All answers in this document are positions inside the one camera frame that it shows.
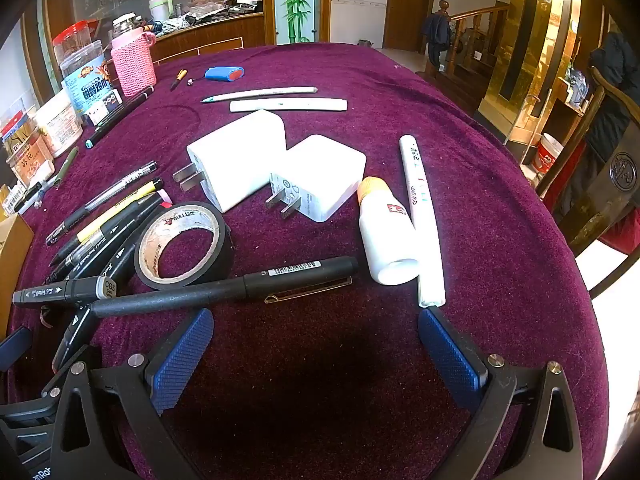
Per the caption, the purple velvet tablecloth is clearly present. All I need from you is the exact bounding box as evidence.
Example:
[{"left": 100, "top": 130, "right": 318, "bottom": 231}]
[{"left": 7, "top": 42, "right": 610, "bottom": 480}]

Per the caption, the wooden counter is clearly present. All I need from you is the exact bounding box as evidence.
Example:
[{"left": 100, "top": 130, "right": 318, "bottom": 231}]
[{"left": 150, "top": 10, "right": 266, "bottom": 63}]

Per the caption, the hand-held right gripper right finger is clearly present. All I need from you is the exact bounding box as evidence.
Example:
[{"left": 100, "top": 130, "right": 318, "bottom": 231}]
[{"left": 417, "top": 306, "right": 583, "bottom": 480}]

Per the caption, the flat white stick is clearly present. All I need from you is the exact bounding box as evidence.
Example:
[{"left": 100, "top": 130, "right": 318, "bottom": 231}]
[{"left": 229, "top": 98, "right": 348, "bottom": 114}]

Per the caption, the bamboo print panel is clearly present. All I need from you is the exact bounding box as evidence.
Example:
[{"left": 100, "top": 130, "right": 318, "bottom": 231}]
[{"left": 274, "top": 0, "right": 321, "bottom": 45}]

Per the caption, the clear black gel pen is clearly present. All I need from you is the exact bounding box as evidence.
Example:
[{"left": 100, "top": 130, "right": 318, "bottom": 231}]
[{"left": 46, "top": 161, "right": 158, "bottom": 247}]

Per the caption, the dark jacket on post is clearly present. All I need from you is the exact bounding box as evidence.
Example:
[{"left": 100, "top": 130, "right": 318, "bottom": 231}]
[{"left": 422, "top": 12, "right": 453, "bottom": 73}]

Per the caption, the wooden stair railing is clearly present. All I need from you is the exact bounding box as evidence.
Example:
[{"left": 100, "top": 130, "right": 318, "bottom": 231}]
[{"left": 425, "top": 0, "right": 512, "bottom": 92}]

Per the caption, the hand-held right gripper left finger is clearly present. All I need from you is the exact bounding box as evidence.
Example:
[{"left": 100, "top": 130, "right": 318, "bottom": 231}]
[{"left": 42, "top": 307, "right": 216, "bottom": 480}]

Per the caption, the blue label plastic jar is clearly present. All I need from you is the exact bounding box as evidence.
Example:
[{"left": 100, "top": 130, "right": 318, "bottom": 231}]
[{"left": 60, "top": 42, "right": 113, "bottom": 117}]

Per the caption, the black electrical tape roll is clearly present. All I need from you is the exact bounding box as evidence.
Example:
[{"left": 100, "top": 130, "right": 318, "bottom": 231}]
[{"left": 134, "top": 201, "right": 234, "bottom": 290}]

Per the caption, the grey-capped black marker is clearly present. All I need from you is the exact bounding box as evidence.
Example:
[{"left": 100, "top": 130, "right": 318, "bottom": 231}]
[{"left": 12, "top": 276, "right": 118, "bottom": 308}]

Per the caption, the small white box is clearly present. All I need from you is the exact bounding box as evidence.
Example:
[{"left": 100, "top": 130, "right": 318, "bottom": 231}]
[{"left": 85, "top": 89, "right": 123, "bottom": 126}]

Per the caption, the blue and orange lighter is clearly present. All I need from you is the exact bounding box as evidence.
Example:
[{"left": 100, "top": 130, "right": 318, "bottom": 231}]
[{"left": 204, "top": 66, "right": 245, "bottom": 82}]

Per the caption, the white pen green tip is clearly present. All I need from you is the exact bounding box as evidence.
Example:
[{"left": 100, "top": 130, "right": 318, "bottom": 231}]
[{"left": 201, "top": 86, "right": 319, "bottom": 104}]

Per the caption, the wooden chair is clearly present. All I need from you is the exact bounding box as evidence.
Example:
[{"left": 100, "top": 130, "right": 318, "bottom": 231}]
[{"left": 535, "top": 67, "right": 640, "bottom": 301}]

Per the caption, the white bottle orange cap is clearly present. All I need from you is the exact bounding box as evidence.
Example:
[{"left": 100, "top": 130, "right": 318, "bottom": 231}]
[{"left": 357, "top": 176, "right": 420, "bottom": 286}]

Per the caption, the small white charger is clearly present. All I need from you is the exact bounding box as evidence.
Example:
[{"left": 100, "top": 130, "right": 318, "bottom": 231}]
[{"left": 265, "top": 134, "right": 367, "bottom": 223}]

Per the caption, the plain black marker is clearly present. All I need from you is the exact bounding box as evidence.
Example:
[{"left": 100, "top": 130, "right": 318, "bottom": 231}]
[{"left": 52, "top": 240, "right": 146, "bottom": 372}]

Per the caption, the dark jacket on chair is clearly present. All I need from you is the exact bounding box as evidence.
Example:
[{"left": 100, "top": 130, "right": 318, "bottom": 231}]
[{"left": 589, "top": 32, "right": 640, "bottom": 161}]

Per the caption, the long black marker teal tip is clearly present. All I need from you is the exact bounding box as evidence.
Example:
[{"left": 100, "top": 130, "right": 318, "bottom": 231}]
[{"left": 85, "top": 85, "right": 156, "bottom": 150}]

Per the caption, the white marker tube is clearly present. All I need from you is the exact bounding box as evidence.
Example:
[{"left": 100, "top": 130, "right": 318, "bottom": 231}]
[{"left": 399, "top": 134, "right": 447, "bottom": 308}]

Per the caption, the cardboard box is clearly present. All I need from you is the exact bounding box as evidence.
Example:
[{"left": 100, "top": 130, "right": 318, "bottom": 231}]
[{"left": 0, "top": 212, "right": 35, "bottom": 341}]

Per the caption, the yellow black highlighter pen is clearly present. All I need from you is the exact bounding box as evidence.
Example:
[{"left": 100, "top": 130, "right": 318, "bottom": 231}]
[{"left": 50, "top": 178, "right": 164, "bottom": 267}]

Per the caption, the black pen with metal clip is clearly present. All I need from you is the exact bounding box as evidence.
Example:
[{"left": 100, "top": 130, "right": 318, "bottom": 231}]
[{"left": 90, "top": 256, "right": 360, "bottom": 318}]

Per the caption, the large white charger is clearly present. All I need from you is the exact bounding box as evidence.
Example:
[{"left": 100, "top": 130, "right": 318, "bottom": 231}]
[{"left": 172, "top": 109, "right": 287, "bottom": 213}]

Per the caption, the white round container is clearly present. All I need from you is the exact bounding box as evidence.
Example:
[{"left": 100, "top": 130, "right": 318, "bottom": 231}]
[{"left": 35, "top": 91, "right": 83, "bottom": 158}]

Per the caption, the red white bucket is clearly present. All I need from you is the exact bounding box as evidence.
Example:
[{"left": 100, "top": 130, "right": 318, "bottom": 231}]
[{"left": 531, "top": 132, "right": 565, "bottom": 176}]

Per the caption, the pink knit-sleeved jar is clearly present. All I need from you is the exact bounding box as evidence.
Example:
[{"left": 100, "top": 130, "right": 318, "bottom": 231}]
[{"left": 111, "top": 12, "right": 157, "bottom": 98}]

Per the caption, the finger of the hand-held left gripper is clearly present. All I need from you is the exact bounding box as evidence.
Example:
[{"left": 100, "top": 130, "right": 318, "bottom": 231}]
[{"left": 0, "top": 327, "right": 33, "bottom": 372}]

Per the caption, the wooden door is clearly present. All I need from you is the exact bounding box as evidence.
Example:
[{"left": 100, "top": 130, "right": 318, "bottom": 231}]
[{"left": 384, "top": 0, "right": 437, "bottom": 53}]

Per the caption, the black marker red end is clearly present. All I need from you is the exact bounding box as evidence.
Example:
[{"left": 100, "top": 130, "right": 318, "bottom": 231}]
[{"left": 67, "top": 202, "right": 173, "bottom": 282}]

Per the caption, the red-lidded clear jar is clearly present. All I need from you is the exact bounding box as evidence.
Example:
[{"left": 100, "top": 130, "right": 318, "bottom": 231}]
[{"left": 52, "top": 21, "right": 101, "bottom": 68}]

